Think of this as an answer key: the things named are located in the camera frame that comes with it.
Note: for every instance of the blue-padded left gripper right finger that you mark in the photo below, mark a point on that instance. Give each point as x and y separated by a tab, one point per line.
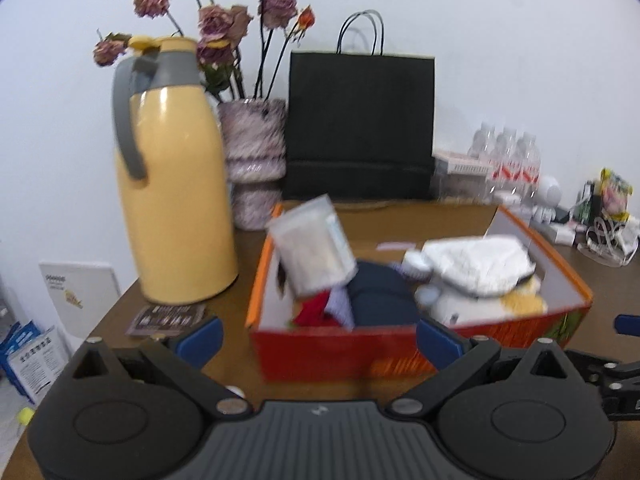
438	344

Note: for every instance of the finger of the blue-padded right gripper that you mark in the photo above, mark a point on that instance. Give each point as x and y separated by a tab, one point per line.
627	324

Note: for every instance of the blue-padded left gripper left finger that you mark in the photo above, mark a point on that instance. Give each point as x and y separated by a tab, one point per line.
201	343

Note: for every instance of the dark navy cloth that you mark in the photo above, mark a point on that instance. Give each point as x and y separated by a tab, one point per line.
380	296

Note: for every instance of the white plastic bag item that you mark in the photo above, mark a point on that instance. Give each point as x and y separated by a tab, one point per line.
479	266

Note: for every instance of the lavender drawstring pouch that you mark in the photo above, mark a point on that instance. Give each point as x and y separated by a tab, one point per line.
339	308

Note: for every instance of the clear cotton swab box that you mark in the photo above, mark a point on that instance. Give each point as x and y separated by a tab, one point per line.
313	248

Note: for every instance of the white fluffy item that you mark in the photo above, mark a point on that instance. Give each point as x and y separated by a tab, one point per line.
452	309

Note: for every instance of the yellow knit item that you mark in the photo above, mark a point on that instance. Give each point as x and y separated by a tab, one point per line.
525	301

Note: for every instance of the white power adapter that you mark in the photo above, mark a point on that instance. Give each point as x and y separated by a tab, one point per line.
558	234

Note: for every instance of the orange red cardboard box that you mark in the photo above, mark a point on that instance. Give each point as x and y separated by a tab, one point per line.
381	232

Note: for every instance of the red cloth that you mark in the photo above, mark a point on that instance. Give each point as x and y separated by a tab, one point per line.
313	313

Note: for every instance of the colourful snack packet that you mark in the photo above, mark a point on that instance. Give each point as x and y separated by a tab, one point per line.
614	192

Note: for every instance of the yellow thermos jug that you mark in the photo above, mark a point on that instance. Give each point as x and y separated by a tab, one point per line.
171	175

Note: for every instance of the blue white paper stack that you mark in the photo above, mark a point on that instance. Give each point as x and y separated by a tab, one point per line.
33	359

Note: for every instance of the white red flat box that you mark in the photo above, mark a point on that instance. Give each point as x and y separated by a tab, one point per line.
465	165

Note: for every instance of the middle water bottle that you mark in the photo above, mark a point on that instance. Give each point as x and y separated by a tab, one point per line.
504	163

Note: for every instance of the water bottle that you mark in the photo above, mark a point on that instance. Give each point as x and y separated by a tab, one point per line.
504	163
529	163
483	142

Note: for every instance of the right water bottle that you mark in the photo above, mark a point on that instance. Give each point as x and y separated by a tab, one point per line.
529	163

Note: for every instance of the left water bottle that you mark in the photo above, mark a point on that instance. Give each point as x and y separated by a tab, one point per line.
483	142

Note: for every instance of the purple textured vase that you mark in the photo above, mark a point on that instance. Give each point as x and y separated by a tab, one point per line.
254	148

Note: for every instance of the black paper shopping bag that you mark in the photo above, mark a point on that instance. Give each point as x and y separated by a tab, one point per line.
360	126

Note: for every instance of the white booklet against wall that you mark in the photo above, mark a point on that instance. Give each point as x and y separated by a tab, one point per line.
82	293

